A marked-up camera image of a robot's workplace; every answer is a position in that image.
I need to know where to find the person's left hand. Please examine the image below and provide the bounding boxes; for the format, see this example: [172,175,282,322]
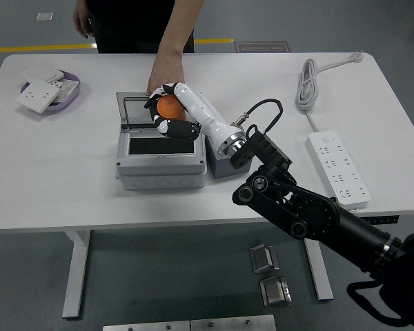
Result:
[146,52,186,94]

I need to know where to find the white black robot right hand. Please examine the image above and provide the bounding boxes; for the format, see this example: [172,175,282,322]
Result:
[144,81,245,153]

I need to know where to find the person's right hand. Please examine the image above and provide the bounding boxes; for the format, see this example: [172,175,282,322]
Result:
[72,0,94,39]

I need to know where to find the orange cylinder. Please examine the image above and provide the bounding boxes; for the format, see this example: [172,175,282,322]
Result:
[156,94,188,122]

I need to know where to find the grey electrical box with lid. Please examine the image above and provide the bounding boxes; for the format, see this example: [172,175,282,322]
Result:
[115,91,208,190]

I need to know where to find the grey cube with round hole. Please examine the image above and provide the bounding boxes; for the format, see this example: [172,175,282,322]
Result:
[205,137,253,179]

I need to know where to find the person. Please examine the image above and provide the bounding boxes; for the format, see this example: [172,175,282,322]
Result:
[88,0,196,54]

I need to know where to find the white printed socket panel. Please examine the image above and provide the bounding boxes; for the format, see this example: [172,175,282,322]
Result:
[50,78,80,103]

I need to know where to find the purple oval tray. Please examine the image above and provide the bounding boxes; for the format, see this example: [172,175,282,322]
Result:
[19,70,81,113]

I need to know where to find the small metal clamp block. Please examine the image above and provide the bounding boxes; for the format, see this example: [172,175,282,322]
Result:
[248,243,280,274]
[259,275,293,308]

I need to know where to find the white table leg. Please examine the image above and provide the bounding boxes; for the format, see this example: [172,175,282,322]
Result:
[61,230,92,319]
[303,238,334,301]

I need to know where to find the black table control panel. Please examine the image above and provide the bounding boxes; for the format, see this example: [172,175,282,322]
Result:
[358,215,400,225]

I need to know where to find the white wall switch panel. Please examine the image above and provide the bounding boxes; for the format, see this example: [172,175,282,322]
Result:
[19,65,65,83]

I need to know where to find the white wall socket panel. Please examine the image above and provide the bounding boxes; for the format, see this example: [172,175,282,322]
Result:
[15,78,61,114]

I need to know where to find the white power cable with plug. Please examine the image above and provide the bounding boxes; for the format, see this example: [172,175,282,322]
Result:
[295,51,365,134]

